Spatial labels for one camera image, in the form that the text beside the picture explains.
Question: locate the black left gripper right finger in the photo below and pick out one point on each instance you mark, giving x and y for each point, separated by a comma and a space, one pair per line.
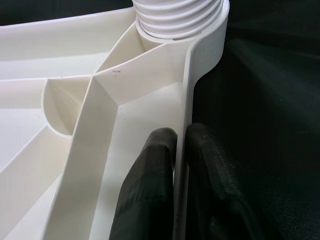
215, 195

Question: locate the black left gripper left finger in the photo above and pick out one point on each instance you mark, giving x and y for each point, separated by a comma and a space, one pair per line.
147, 187

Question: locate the white plastic children table top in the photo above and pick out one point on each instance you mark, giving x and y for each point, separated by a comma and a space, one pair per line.
75, 112

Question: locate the white tapered plastic table leg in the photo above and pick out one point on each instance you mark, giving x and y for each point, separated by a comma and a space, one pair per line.
175, 17

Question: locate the black table cloth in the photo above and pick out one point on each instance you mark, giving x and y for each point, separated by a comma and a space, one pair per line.
262, 100

